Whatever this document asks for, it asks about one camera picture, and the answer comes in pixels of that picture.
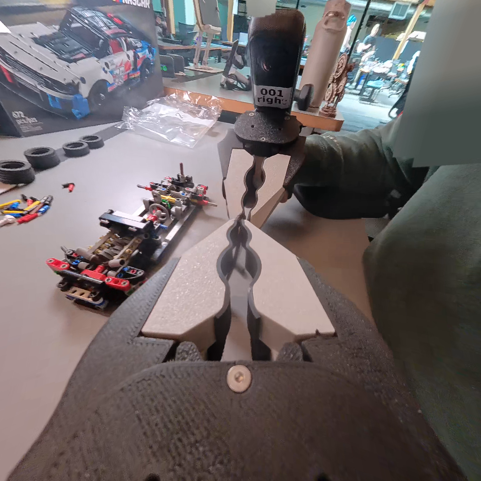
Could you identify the red black lego pin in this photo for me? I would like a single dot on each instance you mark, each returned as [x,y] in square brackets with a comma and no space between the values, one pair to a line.
[68,186]

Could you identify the clear plastic bag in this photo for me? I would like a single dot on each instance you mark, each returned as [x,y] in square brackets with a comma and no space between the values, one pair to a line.
[169,120]

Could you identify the black dumbbell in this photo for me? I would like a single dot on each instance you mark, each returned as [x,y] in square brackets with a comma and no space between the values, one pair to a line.
[304,96]

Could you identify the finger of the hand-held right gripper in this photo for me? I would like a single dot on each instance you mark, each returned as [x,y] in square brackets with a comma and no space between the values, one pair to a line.
[272,184]
[235,176]

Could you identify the beige water bottle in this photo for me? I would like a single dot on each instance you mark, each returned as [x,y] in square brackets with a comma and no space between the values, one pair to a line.
[327,49]

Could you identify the pile of small lego pieces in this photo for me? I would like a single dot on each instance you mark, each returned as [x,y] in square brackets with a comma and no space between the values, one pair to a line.
[26,208]

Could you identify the person's right forearm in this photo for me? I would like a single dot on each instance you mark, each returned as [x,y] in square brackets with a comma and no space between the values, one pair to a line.
[345,176]

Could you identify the black rubber tire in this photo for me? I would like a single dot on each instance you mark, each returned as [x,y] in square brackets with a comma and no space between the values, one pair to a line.
[92,141]
[15,171]
[42,156]
[76,147]

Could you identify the brown gear sculpture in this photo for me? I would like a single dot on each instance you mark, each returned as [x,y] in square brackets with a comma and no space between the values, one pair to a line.
[336,86]

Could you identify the lego car chassis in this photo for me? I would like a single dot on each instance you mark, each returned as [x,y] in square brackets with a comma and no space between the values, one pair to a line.
[124,240]

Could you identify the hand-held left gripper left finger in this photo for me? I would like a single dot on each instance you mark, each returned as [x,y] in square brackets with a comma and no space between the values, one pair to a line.
[188,293]

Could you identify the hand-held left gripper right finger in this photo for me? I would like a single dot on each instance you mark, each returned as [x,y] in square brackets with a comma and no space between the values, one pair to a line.
[289,293]

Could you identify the black curved lego panel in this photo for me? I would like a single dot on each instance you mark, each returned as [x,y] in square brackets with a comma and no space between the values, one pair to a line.
[237,248]

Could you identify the black device green light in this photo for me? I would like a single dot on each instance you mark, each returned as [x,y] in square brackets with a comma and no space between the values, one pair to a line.
[164,67]

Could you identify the idle hand-held gripper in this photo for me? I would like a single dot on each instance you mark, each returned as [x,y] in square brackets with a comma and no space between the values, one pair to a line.
[235,71]

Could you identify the wooden stand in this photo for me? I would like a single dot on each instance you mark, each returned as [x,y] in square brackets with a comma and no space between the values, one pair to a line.
[205,37]

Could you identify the long background table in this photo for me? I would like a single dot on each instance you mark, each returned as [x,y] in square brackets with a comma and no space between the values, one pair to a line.
[210,88]

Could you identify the lego set box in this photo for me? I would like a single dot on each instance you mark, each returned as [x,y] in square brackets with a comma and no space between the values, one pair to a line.
[56,56]

